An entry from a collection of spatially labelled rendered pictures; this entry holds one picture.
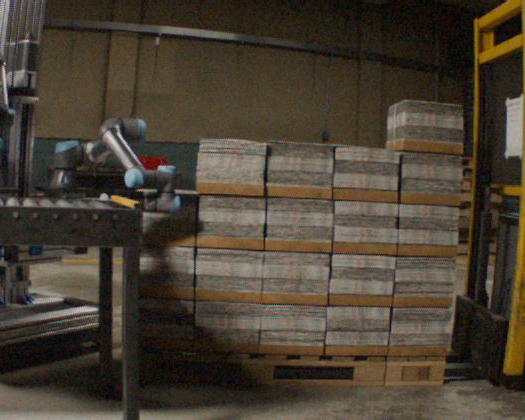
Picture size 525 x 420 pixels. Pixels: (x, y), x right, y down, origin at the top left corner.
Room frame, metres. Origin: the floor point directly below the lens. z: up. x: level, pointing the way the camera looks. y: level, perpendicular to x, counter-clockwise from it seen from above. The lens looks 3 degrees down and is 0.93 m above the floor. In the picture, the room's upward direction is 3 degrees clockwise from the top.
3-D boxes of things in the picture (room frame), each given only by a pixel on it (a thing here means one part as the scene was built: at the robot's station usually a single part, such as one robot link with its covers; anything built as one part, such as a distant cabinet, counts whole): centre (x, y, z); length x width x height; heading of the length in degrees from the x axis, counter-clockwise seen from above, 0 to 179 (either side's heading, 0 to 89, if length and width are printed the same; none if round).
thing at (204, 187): (2.96, 0.15, 0.86); 0.29 x 0.16 x 0.04; 92
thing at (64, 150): (3.26, 0.98, 0.98); 0.13 x 0.12 x 0.14; 131
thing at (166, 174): (2.78, 0.41, 0.89); 0.11 x 0.08 x 0.11; 131
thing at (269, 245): (3.09, -0.01, 0.40); 1.16 x 0.38 x 0.51; 92
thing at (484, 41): (3.46, -1.15, 0.97); 0.09 x 0.09 x 1.75; 2
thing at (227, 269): (3.09, -0.01, 0.42); 1.17 x 0.39 x 0.83; 92
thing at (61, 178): (3.26, 0.99, 0.87); 0.15 x 0.15 x 0.10
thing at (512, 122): (3.13, -1.18, 1.28); 0.57 x 0.01 x 0.65; 2
